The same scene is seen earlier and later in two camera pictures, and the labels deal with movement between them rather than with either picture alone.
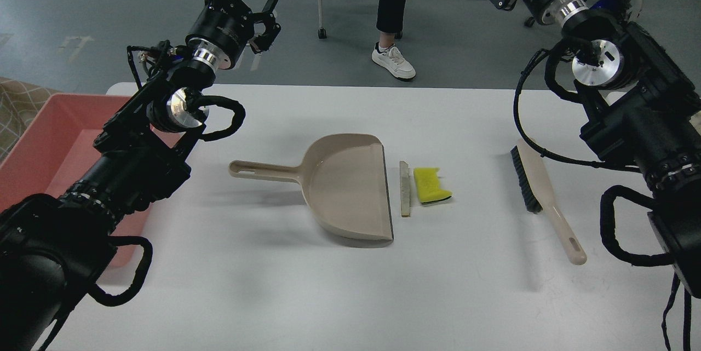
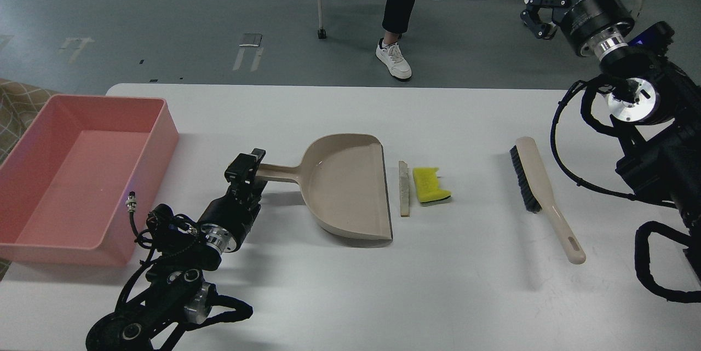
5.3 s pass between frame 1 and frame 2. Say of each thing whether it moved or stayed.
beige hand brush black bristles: stayed
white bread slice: stayed
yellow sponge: stayed
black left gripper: moved
